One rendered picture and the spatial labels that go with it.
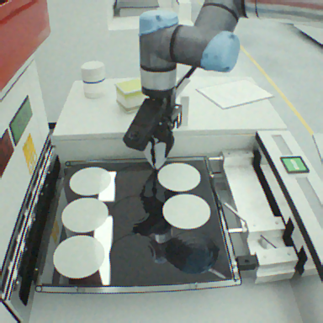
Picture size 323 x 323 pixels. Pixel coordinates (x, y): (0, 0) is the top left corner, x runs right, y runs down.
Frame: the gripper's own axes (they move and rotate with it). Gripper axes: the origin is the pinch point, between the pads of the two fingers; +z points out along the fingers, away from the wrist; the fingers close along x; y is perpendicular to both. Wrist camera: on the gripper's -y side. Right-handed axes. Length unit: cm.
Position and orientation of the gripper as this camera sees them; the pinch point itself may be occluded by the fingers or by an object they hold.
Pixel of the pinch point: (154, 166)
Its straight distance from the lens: 76.4
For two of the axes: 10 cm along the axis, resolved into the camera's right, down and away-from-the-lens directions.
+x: -8.9, -2.8, 3.5
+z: 0.0, 7.9, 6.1
